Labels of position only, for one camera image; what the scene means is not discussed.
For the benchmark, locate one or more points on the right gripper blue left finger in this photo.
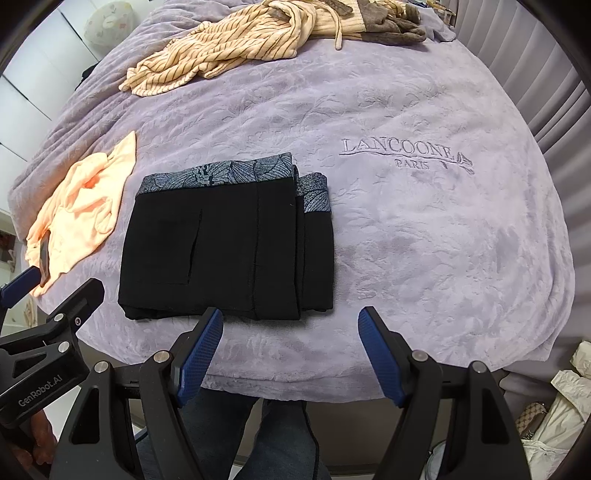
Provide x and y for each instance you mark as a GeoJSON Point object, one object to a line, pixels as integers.
{"type": "Point", "coordinates": [192, 355]}

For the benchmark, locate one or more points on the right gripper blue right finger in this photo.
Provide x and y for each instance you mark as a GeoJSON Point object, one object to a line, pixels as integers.
{"type": "Point", "coordinates": [388, 353]}

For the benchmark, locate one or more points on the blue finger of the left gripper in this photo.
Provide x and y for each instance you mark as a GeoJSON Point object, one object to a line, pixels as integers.
{"type": "Point", "coordinates": [19, 287]}
{"type": "Point", "coordinates": [77, 308]}

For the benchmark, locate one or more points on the black pants with patterned stripe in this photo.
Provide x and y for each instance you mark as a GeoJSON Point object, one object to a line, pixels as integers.
{"type": "Point", "coordinates": [251, 238]}

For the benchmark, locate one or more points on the person left hand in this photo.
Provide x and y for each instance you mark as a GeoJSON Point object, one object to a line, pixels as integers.
{"type": "Point", "coordinates": [44, 443]}

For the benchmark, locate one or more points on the orange towel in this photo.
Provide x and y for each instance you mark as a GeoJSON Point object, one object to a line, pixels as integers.
{"type": "Point", "coordinates": [82, 211]}

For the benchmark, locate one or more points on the lavender plush bed blanket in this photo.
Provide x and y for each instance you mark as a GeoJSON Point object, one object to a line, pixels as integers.
{"type": "Point", "coordinates": [446, 217]}

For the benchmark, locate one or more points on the white bag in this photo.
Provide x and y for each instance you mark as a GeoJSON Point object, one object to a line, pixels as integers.
{"type": "Point", "coordinates": [566, 418]}

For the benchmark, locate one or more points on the white wardrobe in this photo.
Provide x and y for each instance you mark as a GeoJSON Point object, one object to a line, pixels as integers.
{"type": "Point", "coordinates": [40, 79]}

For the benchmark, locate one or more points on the white round plush toy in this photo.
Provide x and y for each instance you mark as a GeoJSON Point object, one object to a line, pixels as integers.
{"type": "Point", "coordinates": [110, 24]}

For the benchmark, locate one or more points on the brown grey garment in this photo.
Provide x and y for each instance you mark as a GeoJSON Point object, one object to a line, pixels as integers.
{"type": "Point", "coordinates": [390, 23]}

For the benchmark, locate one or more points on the cream striped garment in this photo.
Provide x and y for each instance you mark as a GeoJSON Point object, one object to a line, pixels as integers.
{"type": "Point", "coordinates": [266, 31]}

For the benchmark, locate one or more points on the grey window curtain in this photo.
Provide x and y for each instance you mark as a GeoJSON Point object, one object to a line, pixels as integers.
{"type": "Point", "coordinates": [540, 79]}

